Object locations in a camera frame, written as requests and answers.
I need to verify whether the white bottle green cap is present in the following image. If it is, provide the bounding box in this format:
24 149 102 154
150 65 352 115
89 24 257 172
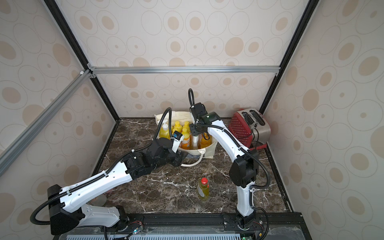
192 136 199 150

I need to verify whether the orange bottle yellow cap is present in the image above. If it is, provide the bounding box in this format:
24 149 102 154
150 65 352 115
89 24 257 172
173 121 183 133
183 121 190 130
181 128 191 150

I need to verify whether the orange pump dish soap bottle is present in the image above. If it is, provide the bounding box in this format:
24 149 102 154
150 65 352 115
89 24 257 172
199 133 212 149

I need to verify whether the cream starry night tote bag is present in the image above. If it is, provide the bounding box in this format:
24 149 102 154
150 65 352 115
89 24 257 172
155 111 218 167

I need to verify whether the yellow pump dish soap bottle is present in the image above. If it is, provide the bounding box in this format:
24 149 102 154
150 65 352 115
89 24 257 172
158 119 171 139

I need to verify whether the yellow-green bottle red cap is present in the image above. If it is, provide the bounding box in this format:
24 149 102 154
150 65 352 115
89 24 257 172
197 178 210 200

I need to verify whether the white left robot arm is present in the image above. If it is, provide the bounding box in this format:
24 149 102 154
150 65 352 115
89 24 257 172
47 149 188 236

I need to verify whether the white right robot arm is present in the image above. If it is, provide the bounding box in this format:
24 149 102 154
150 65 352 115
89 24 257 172
191 113 258 218

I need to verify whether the red and silver toaster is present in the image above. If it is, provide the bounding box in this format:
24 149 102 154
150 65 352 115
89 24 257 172
228 108 271 150

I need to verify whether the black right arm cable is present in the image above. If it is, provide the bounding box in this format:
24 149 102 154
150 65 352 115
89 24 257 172
188 88 271 190

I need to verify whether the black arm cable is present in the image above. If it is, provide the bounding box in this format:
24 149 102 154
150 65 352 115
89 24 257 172
188 88 271 190
29 107 174 226

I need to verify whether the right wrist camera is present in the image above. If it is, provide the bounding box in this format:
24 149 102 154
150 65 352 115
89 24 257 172
190 103 208 123

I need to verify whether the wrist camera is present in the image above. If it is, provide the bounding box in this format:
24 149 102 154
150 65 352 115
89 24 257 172
190 103 208 123
149 130 184 161

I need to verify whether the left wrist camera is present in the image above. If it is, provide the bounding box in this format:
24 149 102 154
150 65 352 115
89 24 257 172
149 130 184 161

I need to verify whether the black toaster power cord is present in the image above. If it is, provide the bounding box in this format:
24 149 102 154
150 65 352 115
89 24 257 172
239 127 262 151

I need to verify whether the silver horizontal back rail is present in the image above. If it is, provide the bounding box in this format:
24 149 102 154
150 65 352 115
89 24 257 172
91 66 280 74

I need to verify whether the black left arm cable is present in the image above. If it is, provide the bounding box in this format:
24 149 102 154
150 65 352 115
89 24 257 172
29 107 174 226

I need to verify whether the black base frame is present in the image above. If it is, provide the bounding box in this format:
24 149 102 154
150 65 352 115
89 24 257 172
54 213 311 240

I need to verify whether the silver left side rail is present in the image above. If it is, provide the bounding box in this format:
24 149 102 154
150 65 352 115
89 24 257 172
1 70 91 175

